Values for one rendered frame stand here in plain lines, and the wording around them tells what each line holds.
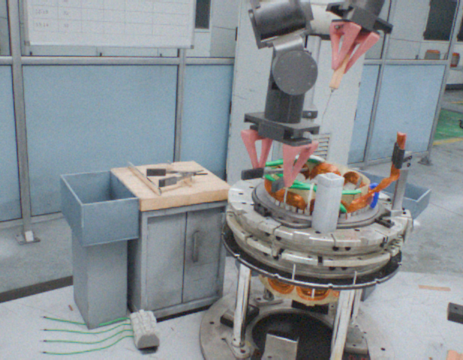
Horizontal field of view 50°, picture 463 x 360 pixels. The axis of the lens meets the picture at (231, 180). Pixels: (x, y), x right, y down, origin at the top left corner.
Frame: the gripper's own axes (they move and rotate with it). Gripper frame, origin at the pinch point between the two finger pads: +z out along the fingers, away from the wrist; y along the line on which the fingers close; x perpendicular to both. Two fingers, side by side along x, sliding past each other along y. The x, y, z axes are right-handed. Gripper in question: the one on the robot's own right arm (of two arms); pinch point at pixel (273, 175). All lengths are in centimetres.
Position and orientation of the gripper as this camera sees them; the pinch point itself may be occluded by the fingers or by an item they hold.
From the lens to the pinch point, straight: 78.5
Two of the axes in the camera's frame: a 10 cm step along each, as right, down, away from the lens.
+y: 7.3, 3.0, -6.1
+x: 6.7, -1.6, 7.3
